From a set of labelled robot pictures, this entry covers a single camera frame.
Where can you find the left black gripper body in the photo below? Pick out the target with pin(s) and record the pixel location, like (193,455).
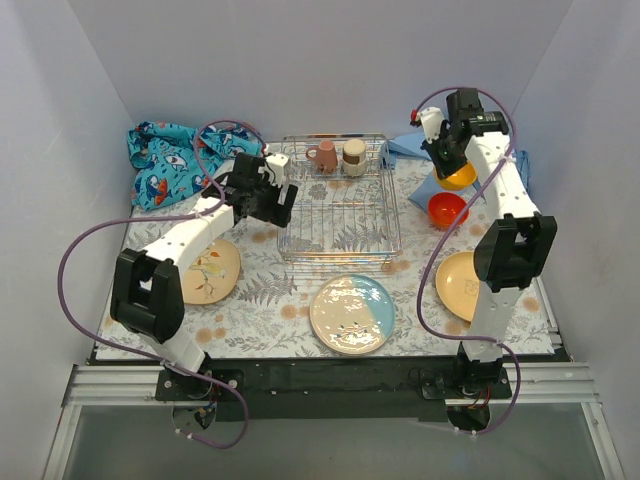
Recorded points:
(276,208)

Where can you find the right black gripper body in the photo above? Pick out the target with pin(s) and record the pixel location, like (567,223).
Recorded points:
(445,157)

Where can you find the yellow bowl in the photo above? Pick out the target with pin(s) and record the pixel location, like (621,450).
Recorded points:
(458,181)

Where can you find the red orange bowl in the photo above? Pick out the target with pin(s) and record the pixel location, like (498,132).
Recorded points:
(443,208)

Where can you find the wire dish rack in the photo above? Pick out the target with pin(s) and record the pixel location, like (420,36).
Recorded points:
(337,218)

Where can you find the pink mug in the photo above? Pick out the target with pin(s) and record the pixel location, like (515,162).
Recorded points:
(323,156)

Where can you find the steel tumbler cup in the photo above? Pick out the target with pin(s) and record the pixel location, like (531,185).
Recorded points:
(354,159)

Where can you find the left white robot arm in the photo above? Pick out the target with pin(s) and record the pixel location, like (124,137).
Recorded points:
(147,297)

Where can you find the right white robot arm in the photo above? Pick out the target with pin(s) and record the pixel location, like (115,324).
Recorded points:
(513,250)

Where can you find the light blue shirt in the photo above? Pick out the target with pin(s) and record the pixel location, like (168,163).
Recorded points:
(409,146)

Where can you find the floral table mat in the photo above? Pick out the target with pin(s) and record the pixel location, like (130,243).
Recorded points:
(267,313)

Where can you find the beige bird pattern plate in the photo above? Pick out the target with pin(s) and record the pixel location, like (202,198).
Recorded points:
(213,275)

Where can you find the blue shark pattern cloth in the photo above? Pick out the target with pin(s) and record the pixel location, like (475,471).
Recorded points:
(174,162)

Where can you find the beige and blue plate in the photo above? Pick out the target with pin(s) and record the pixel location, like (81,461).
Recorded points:
(352,315)

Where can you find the plain orange plate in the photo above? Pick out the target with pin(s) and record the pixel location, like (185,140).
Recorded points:
(457,285)

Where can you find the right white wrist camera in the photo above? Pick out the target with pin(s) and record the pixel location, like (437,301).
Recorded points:
(430,119)

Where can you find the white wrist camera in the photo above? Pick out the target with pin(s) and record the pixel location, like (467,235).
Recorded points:
(430,119)
(276,167)

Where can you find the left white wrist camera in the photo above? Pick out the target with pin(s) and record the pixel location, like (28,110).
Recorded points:
(276,167)

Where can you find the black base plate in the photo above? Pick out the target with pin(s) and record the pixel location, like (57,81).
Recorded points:
(332,388)

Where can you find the aluminium frame rail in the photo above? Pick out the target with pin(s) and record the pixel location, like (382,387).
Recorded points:
(135,385)

